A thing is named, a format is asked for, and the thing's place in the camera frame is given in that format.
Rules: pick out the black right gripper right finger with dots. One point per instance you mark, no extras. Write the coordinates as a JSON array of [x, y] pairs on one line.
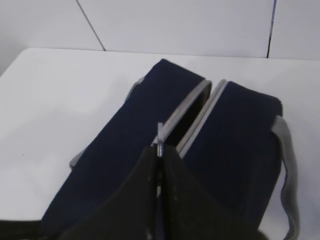
[[189, 212]]

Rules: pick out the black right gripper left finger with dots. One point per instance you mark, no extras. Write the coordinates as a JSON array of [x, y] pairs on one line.
[[130, 213]]

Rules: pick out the navy blue lunch bag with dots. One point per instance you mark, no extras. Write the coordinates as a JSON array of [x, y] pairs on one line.
[[233, 140]]

